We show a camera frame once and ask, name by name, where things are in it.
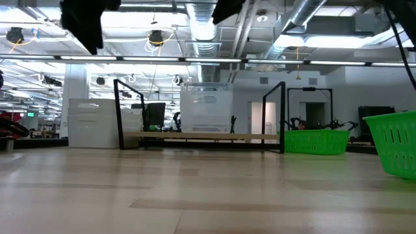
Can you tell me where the green plastic basket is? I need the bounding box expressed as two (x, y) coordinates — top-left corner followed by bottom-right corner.
(283, 129), (350, 156)
(363, 110), (416, 181)

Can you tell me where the black-framed wooden shelf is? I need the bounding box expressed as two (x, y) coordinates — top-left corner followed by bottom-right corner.
(112, 79), (287, 155)

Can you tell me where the black ceiling-hung device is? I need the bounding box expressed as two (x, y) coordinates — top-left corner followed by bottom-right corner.
(5, 27), (25, 45)
(148, 29), (165, 47)

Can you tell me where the white square column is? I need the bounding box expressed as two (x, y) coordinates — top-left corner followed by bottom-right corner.
(59, 63), (91, 139)

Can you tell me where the bright ceiling light panel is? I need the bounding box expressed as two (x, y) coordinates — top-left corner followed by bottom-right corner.
(274, 34), (374, 49)

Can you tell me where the white door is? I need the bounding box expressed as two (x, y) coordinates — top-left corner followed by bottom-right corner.
(250, 101), (277, 135)

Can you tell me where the black computer monitor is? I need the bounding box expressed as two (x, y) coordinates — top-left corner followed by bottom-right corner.
(144, 102), (167, 128)

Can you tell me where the red and black machine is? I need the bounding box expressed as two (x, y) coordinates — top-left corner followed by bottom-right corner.
(0, 110), (31, 138)

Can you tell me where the grey metal cylinder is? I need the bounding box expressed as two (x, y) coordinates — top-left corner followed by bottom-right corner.
(3, 136), (16, 153)

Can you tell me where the large black screen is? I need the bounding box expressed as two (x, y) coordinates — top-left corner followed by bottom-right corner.
(357, 105), (396, 135)

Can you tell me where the ribbed silver ventilation duct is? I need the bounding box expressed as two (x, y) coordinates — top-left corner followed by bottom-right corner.
(185, 3), (222, 84)

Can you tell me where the suspended linear light rail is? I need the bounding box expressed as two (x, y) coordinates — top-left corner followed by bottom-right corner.
(0, 54), (416, 68)

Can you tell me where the smooth silver ventilation duct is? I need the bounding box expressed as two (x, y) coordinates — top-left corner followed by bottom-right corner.
(263, 0), (328, 61)

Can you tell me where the black frame robot station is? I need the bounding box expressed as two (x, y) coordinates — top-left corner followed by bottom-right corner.
(286, 86), (334, 131)

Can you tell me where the black aluminium table frame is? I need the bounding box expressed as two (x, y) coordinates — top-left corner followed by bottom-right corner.
(0, 138), (380, 155)

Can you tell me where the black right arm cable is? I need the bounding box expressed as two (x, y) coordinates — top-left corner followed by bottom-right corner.
(384, 5), (416, 92)

